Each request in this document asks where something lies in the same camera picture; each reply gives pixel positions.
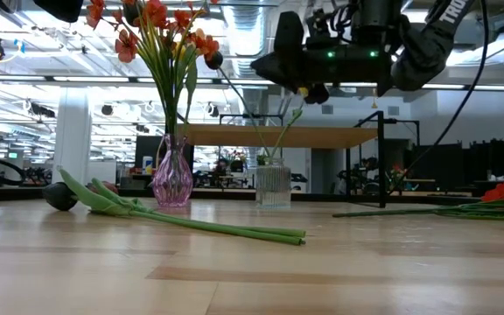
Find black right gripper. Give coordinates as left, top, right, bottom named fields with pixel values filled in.
left=250, top=0, right=406, bottom=105

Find clear ribbed glass vase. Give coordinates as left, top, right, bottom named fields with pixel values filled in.
left=255, top=157, right=292, bottom=210

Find orange artificial flower bunch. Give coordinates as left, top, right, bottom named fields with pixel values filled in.
left=84, top=0, right=223, bottom=137

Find pink glass vase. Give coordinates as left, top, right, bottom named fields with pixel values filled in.
left=151, top=133, right=195, bottom=208

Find small wooden shelf stand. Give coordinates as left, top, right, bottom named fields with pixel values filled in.
left=162, top=110, right=422, bottom=210

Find black monitor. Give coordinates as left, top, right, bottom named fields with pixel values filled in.
left=134, top=135, right=194, bottom=174

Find suspended linear light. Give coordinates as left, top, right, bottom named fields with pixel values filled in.
left=0, top=73, right=504, bottom=92

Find black cabinets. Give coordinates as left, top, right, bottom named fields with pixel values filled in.
left=402, top=138, right=504, bottom=196

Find silver ventilation duct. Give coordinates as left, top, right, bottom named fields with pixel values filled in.
left=227, top=0, right=275, bottom=115

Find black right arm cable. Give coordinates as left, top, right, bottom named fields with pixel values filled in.
left=389, top=0, right=492, bottom=196

